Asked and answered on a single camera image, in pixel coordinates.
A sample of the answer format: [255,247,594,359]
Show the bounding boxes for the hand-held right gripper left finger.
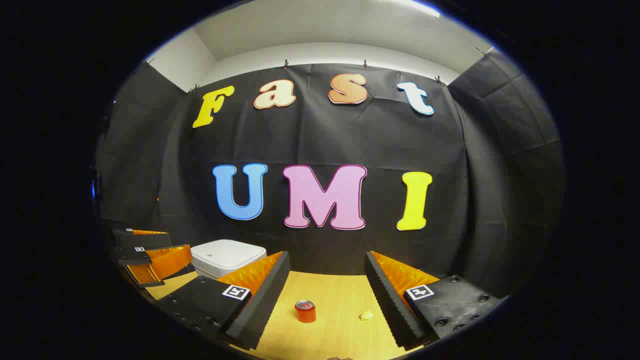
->
[153,251,291,351]

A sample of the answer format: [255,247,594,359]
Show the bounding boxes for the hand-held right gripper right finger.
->
[364,251,502,351]

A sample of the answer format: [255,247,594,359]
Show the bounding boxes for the red pop can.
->
[294,300,317,324]

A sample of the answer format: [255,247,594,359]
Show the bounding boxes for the white desktop garbage bin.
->
[190,239,267,280]

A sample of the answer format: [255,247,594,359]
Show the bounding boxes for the black backdrop cloth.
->
[92,47,566,301]

